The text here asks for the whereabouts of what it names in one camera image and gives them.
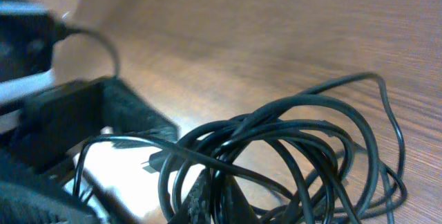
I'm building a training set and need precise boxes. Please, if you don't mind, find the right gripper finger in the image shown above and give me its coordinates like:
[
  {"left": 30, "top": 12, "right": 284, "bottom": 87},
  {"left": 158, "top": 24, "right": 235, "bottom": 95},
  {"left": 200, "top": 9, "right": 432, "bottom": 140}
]
[{"left": 168, "top": 169, "right": 260, "bottom": 224}]

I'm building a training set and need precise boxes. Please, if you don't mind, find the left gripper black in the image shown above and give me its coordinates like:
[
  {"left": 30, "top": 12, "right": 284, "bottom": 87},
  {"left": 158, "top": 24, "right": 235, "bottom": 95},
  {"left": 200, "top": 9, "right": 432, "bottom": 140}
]
[{"left": 1, "top": 77, "right": 179, "bottom": 223}]

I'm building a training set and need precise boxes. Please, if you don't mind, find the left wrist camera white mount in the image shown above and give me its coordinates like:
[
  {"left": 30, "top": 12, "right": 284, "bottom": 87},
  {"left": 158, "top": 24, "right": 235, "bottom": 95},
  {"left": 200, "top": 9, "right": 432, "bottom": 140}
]
[{"left": 1, "top": 0, "right": 55, "bottom": 133}]

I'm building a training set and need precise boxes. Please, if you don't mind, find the thick black USB cable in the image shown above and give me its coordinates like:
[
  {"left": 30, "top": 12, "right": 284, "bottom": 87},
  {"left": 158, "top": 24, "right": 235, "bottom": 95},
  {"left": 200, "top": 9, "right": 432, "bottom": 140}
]
[{"left": 141, "top": 94, "right": 381, "bottom": 224}]

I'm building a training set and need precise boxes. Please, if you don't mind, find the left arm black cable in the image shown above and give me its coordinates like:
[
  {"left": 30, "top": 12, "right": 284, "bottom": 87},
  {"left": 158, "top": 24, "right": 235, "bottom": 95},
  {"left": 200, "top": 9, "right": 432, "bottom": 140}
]
[{"left": 55, "top": 23, "right": 122, "bottom": 78}]

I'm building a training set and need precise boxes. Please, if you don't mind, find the thin black USB cable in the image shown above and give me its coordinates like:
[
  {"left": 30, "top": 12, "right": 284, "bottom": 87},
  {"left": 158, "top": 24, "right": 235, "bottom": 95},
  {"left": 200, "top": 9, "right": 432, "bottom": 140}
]
[{"left": 72, "top": 72, "right": 408, "bottom": 224}]

